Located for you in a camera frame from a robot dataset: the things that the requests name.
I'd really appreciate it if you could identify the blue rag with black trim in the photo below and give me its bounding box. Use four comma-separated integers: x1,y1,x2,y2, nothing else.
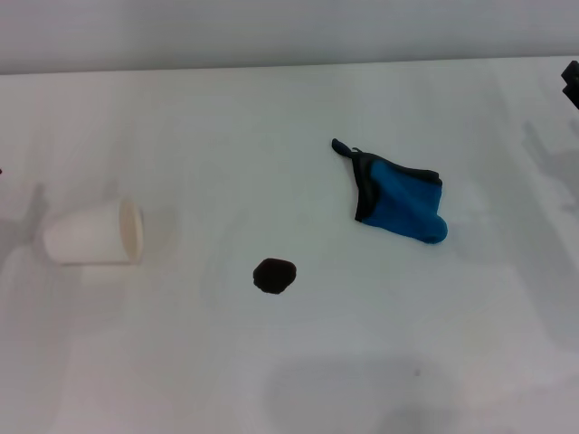
331,137,450,246

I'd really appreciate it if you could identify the white paper cup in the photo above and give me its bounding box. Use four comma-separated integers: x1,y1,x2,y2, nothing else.
43,196,145,267

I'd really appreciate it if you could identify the black water stain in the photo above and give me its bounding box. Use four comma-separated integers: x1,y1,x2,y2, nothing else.
252,257,299,296

